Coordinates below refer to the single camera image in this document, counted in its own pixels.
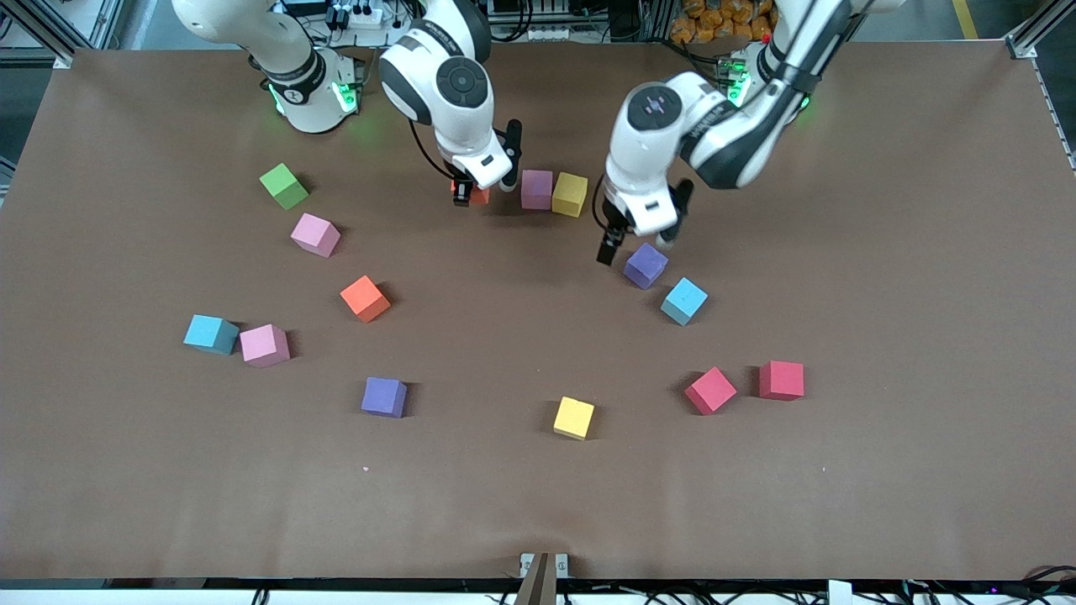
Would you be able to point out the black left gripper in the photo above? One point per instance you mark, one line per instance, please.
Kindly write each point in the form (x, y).
(611, 233)

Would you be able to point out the orange foam cube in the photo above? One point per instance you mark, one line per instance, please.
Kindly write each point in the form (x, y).
(480, 197)
(365, 299)

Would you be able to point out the purple foam cube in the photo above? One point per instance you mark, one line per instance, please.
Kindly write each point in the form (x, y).
(383, 397)
(646, 267)

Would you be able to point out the yellow foam cube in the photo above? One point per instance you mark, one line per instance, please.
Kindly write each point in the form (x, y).
(570, 195)
(573, 418)

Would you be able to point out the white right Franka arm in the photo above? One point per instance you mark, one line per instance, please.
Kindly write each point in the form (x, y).
(466, 139)

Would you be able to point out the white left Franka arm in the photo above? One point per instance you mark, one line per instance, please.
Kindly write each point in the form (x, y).
(639, 160)

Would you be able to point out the pink foam cube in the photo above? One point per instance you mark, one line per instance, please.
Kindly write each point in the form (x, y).
(316, 235)
(265, 346)
(536, 191)

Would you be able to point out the cyan foam cube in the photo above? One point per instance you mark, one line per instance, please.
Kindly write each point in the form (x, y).
(208, 334)
(683, 301)

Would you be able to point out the red foam cube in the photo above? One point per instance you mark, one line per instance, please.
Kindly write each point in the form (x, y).
(710, 391)
(781, 381)

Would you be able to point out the green foam cube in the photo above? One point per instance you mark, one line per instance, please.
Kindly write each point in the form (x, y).
(284, 186)

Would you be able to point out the white socket strip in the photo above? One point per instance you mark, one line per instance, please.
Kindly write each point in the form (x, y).
(551, 34)

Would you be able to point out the white power strip with plugs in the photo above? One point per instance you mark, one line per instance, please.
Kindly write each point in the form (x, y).
(366, 14)

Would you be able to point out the orange bagged items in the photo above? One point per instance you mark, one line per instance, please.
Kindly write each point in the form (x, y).
(714, 21)

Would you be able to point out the silver metal bracket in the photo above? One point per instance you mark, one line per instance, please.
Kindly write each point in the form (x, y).
(561, 565)

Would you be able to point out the brown tapered post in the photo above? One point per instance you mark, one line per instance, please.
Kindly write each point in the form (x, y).
(538, 584)

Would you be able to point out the aluminium frame corner profile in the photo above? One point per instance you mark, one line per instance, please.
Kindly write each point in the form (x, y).
(1019, 46)
(59, 59)

